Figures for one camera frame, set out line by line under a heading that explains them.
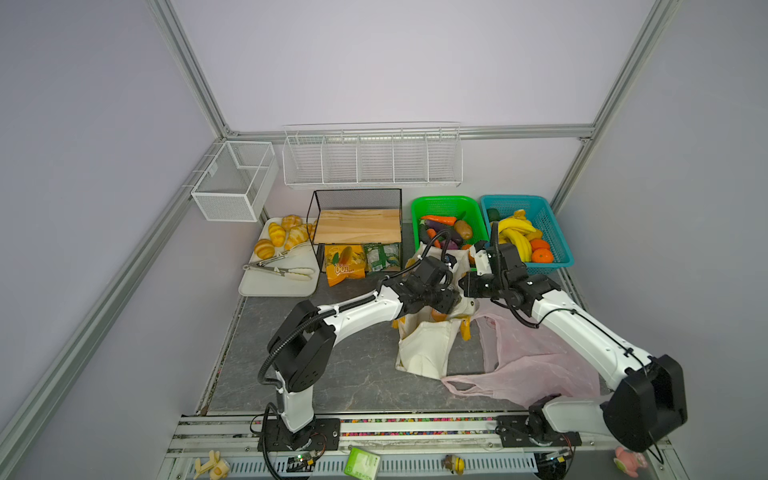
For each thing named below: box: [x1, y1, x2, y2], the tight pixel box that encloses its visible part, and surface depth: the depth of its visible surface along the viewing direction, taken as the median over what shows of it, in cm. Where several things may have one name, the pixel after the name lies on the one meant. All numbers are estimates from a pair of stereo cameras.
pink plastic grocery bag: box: [442, 301, 601, 407], surface depth 82 cm
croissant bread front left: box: [254, 238, 275, 260], surface depth 111 cm
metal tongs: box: [242, 250, 315, 280], surface depth 105 cm
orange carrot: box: [422, 215, 457, 226], surface depth 119 cm
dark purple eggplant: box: [419, 219, 463, 244], surface depth 118 cm
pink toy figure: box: [614, 446, 648, 478], surface depth 69 cm
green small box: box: [344, 445, 381, 480], surface depth 70 cm
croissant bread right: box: [282, 214, 317, 251], surface depth 117 cm
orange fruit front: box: [532, 248, 554, 263], surface depth 100 cm
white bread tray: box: [238, 218, 320, 297], surface depth 104 cm
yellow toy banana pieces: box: [193, 450, 230, 480], surface depth 70 cm
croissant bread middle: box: [268, 222, 287, 247], surface depth 118 cm
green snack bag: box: [364, 242, 401, 272], surface depth 104 cm
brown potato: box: [454, 220, 473, 240], surface depth 114 cm
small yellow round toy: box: [444, 454, 466, 475], surface depth 69 cm
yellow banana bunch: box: [498, 209, 543, 262], surface depth 108 cm
